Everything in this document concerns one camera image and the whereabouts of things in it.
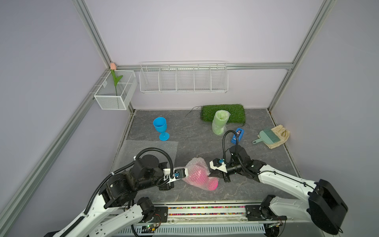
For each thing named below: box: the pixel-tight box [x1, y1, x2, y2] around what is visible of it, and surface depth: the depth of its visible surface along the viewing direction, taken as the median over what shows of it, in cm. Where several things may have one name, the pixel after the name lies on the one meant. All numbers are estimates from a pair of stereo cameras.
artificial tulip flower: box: [110, 62, 123, 96], surface depth 92 cm
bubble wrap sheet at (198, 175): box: [182, 157, 219, 192], surface depth 68 cm
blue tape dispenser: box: [230, 127, 245, 145], surface depth 104 cm
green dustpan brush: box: [252, 128, 281, 145], surface depth 104 cm
